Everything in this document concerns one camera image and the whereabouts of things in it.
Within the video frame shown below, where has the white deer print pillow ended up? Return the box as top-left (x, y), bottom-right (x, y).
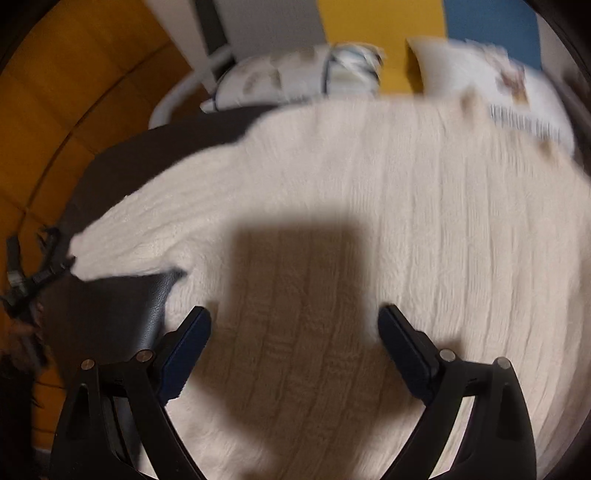
top-left (405, 37), bottom-right (576, 158)

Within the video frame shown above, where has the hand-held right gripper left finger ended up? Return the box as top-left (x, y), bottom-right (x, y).
top-left (51, 305), bottom-right (213, 480)

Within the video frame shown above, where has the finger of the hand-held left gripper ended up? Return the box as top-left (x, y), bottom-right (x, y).
top-left (37, 225), bottom-right (64, 265)
top-left (33, 256), bottom-right (77, 286)

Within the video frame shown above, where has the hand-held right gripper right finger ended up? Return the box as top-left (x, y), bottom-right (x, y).
top-left (376, 304), bottom-right (539, 480)

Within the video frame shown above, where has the triangle pattern pillow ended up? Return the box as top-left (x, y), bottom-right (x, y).
top-left (200, 42), bottom-right (387, 113)

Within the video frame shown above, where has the grey yellow blue sofa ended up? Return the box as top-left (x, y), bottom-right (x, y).
top-left (148, 0), bottom-right (544, 131)

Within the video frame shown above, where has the cream knit sweater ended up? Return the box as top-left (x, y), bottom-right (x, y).
top-left (69, 96), bottom-right (591, 480)

